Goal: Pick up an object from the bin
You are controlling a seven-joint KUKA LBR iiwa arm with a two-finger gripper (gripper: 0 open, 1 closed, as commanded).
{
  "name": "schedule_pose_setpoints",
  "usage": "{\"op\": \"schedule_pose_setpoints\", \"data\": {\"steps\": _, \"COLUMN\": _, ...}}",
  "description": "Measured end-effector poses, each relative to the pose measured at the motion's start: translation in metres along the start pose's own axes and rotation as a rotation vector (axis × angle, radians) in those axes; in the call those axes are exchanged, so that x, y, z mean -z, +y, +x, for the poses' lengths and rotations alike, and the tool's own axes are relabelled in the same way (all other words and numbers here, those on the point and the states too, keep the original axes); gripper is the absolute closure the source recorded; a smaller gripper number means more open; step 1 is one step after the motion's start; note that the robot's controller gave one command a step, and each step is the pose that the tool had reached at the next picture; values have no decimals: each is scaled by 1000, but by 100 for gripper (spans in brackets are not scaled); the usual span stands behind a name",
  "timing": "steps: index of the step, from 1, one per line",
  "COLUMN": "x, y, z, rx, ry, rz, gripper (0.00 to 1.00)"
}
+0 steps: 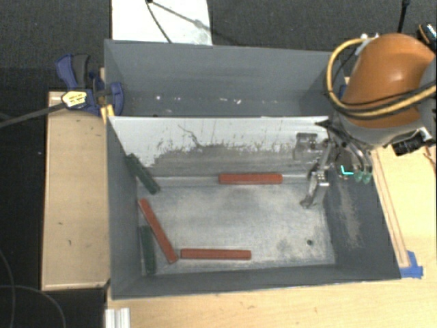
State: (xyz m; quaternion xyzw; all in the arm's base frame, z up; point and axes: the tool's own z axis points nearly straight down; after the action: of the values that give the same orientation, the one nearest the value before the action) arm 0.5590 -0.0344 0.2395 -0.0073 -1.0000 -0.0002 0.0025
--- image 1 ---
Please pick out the grey metal bin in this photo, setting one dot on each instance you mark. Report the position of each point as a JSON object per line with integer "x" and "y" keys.
{"x": 239, "y": 217}

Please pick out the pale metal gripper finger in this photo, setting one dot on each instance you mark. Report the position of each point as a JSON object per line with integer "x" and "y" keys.
{"x": 322, "y": 191}
{"x": 312, "y": 190}

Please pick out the red-brown flat block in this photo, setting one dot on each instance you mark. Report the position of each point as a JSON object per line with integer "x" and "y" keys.
{"x": 157, "y": 230}
{"x": 251, "y": 178}
{"x": 215, "y": 254}

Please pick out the pale wood flat board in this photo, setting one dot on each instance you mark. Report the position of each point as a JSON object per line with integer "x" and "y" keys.
{"x": 76, "y": 200}

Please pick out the black cylinder on white bracket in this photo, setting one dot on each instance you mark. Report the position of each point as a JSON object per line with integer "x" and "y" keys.
{"x": 408, "y": 145}

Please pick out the dark green flat block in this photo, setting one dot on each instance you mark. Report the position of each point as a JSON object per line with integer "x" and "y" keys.
{"x": 148, "y": 249}
{"x": 141, "y": 173}

